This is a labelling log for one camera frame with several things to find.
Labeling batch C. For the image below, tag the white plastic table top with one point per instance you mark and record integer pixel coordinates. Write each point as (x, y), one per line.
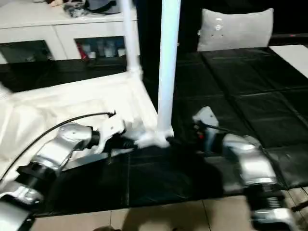
(60, 103)

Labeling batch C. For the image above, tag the white plastic table leg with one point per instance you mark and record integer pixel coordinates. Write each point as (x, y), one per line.
(168, 60)
(131, 36)
(4, 90)

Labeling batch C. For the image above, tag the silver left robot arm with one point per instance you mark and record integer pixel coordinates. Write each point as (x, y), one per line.
(60, 149)

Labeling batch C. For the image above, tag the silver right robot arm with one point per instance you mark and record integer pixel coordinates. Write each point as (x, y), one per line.
(252, 158)

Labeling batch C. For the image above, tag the grey cushion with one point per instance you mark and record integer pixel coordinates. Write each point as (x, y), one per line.
(235, 31)

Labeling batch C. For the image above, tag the black cabinet with gold label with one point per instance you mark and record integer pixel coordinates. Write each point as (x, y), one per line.
(149, 29)

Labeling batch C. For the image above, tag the black stand leg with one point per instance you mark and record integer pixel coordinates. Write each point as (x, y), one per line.
(300, 206)

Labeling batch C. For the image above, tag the white sideboard with glass doors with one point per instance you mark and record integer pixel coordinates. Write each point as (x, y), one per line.
(48, 29)

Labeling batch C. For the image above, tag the grey helmet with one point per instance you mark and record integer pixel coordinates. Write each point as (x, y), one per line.
(106, 7)

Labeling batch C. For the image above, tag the dark clutter pile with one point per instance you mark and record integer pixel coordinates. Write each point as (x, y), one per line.
(75, 9)

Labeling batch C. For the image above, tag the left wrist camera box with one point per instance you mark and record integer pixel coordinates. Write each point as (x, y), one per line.
(110, 130)

